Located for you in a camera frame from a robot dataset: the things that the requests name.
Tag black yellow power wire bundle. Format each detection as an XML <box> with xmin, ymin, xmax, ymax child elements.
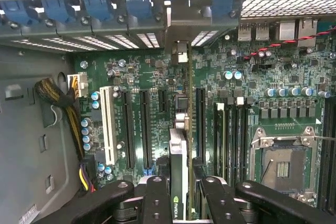
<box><xmin>34</xmin><ymin>77</ymin><xmax>97</xmax><ymax>193</ymax></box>

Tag short black expansion slot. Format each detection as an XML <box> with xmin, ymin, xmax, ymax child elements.
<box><xmin>157</xmin><ymin>89</ymin><xmax>168</xmax><ymax>113</ymax></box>

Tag red black twisted wire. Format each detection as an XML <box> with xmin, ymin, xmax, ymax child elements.
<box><xmin>243</xmin><ymin>26</ymin><xmax>336</xmax><ymax>61</ymax></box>

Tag white expansion slot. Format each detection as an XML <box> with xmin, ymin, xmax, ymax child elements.
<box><xmin>99</xmin><ymin>86</ymin><xmax>118</xmax><ymax>166</ymax></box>

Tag black open PC case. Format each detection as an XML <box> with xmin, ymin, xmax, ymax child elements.
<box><xmin>0</xmin><ymin>0</ymin><xmax>336</xmax><ymax>224</ymax></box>

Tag CPU socket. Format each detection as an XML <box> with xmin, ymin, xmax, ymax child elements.
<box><xmin>249</xmin><ymin>126</ymin><xmax>320</xmax><ymax>201</ymax></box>

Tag long black expansion slot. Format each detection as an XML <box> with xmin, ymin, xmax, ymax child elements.
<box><xmin>138</xmin><ymin>89</ymin><xmax>153</xmax><ymax>169</ymax></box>
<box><xmin>121</xmin><ymin>89</ymin><xmax>137</xmax><ymax>170</ymax></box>
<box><xmin>195</xmin><ymin>87</ymin><xmax>207</xmax><ymax>166</ymax></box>

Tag white power connector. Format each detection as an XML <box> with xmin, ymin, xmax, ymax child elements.
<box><xmin>67</xmin><ymin>72</ymin><xmax>89</xmax><ymax>99</ymax></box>

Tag green motherboard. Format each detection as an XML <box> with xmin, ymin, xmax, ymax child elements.
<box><xmin>72</xmin><ymin>24</ymin><xmax>336</xmax><ymax>209</ymax></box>

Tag blue card retention latch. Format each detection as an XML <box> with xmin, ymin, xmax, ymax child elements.
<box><xmin>0</xmin><ymin>0</ymin><xmax>238</xmax><ymax>27</ymax></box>

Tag black RAM slot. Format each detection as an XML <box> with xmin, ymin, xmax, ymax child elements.
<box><xmin>328</xmin><ymin>98</ymin><xmax>336</xmax><ymax>209</ymax></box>
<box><xmin>319</xmin><ymin>98</ymin><xmax>329</xmax><ymax>209</ymax></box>
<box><xmin>234</xmin><ymin>97</ymin><xmax>242</xmax><ymax>183</ymax></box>
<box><xmin>241</xmin><ymin>97</ymin><xmax>249</xmax><ymax>183</ymax></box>
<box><xmin>226</xmin><ymin>97</ymin><xmax>235</xmax><ymax>183</ymax></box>

